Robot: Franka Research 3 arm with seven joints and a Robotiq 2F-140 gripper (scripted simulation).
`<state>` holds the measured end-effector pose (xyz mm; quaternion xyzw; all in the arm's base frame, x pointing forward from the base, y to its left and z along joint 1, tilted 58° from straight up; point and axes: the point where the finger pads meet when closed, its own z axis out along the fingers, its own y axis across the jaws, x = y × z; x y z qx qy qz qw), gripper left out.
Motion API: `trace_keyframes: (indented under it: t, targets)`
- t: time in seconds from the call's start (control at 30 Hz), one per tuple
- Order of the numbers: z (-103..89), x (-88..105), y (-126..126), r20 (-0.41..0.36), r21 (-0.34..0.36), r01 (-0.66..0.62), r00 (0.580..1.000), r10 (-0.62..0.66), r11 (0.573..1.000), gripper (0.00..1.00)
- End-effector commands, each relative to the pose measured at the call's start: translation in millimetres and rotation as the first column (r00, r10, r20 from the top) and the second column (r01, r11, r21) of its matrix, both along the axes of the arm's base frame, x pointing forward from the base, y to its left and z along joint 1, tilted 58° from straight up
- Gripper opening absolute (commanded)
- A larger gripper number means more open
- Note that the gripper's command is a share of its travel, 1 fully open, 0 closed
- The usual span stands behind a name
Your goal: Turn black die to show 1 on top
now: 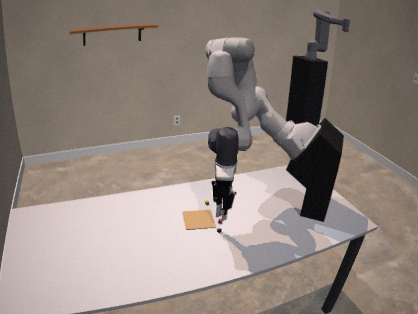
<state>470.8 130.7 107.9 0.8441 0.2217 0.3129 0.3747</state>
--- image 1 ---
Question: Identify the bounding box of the tan flat mat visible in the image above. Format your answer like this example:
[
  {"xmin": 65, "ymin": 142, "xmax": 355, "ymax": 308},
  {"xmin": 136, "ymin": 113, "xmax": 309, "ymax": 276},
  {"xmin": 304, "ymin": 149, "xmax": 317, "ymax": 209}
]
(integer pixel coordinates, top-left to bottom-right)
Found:
[{"xmin": 182, "ymin": 210, "xmax": 216, "ymax": 230}]

